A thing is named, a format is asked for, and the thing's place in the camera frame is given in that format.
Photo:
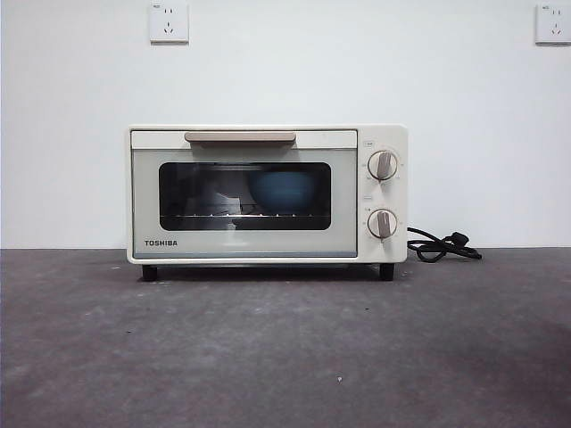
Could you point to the cream Toshiba toaster oven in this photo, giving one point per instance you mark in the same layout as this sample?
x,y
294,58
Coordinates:
x,y
384,134

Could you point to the beige oven knob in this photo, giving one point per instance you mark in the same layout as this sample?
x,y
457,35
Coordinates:
x,y
383,165
382,223

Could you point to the white wall socket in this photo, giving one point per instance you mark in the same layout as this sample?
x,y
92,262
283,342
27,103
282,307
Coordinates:
x,y
169,24
553,25

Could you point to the blue ribbed bowl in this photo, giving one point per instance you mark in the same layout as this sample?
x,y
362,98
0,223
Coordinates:
x,y
283,194

